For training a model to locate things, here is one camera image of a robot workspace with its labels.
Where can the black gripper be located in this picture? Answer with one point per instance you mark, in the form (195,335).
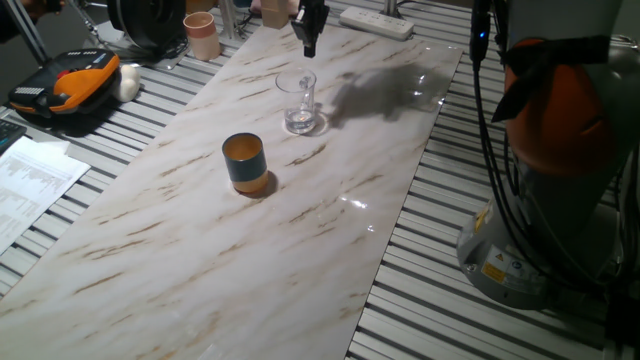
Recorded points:
(314,17)

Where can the clear glass mug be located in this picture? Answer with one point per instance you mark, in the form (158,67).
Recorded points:
(299,117)

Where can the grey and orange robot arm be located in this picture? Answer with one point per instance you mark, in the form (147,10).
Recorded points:
(565,125)

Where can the pink and beige cup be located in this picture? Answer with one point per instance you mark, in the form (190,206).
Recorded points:
(202,37)

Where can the teal and tan cup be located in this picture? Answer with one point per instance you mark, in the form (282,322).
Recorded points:
(245,167)

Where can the person's hand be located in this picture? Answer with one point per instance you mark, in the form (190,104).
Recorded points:
(42,7)

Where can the cardboard box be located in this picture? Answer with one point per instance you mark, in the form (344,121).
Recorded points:
(274,15)

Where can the white power strip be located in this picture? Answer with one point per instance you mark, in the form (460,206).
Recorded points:
(377,22)

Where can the brown box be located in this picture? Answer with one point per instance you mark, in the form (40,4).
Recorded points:
(200,5)

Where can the large black round device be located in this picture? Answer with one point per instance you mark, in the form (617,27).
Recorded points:
(150,22)

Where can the white round ball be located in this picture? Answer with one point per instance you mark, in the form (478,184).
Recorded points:
(127,82)

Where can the grey metal stand rod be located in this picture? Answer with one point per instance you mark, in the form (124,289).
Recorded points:
(87,24)

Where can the white marble pattern board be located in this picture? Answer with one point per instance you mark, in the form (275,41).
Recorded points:
(225,250)

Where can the orange and black teach pendant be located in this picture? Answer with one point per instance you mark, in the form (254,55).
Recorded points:
(75,82)

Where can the black keyboard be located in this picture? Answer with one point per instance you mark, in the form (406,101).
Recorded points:
(9,135)

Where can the white printed paper sheet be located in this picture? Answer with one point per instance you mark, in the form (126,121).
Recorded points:
(30,185)

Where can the aluminium upright post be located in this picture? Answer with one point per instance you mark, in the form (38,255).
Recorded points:
(227,20)

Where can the metal post base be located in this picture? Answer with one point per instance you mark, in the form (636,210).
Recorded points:
(391,7)

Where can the aluminium frame leg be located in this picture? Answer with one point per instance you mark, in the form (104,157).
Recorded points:
(27,32)

